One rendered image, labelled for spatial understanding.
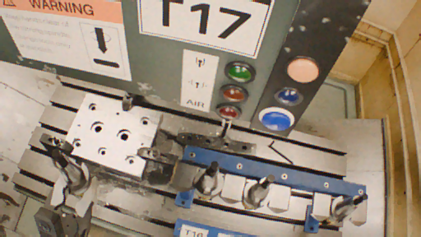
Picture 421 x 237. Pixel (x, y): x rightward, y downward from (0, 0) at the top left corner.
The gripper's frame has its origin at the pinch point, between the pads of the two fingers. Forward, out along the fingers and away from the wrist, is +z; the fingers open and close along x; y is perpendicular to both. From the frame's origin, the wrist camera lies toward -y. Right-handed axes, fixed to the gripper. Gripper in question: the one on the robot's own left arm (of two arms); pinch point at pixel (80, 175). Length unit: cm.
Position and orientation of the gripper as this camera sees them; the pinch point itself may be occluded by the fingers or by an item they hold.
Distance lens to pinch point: 62.8
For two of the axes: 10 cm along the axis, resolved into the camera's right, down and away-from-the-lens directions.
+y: -1.0, 4.9, 8.6
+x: 9.7, 2.4, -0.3
